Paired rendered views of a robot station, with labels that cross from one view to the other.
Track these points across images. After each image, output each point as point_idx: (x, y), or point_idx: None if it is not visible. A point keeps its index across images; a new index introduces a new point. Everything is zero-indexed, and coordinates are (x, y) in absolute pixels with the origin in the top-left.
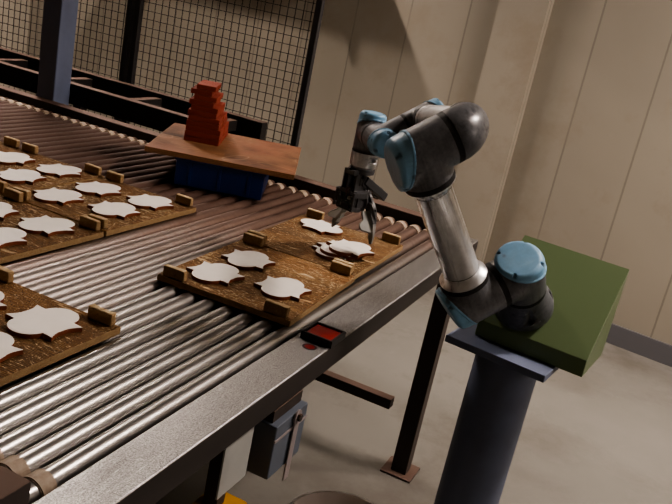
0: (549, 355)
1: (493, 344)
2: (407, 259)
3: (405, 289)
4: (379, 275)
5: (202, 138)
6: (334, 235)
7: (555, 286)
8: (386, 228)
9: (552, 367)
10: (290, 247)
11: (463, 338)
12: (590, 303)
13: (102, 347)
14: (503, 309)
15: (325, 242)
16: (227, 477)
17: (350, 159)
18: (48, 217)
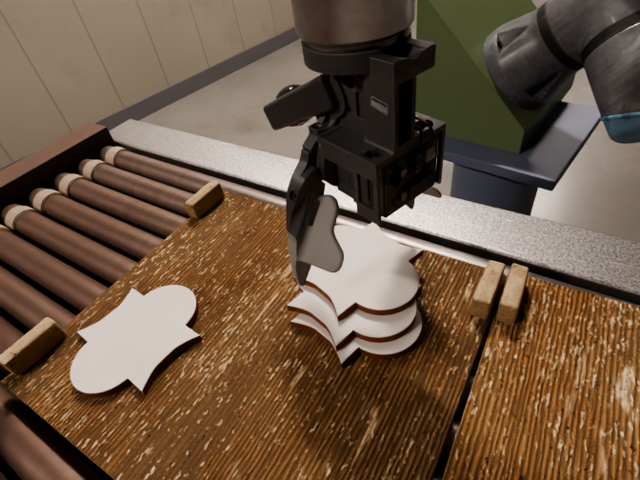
0: (560, 94)
1: (541, 140)
2: (271, 194)
3: (462, 203)
4: (410, 236)
5: None
6: (198, 306)
7: (498, 21)
8: (86, 215)
9: (566, 102)
10: (370, 437)
11: (551, 165)
12: (523, 10)
13: None
14: (561, 84)
15: (266, 330)
16: None
17: (365, 20)
18: None
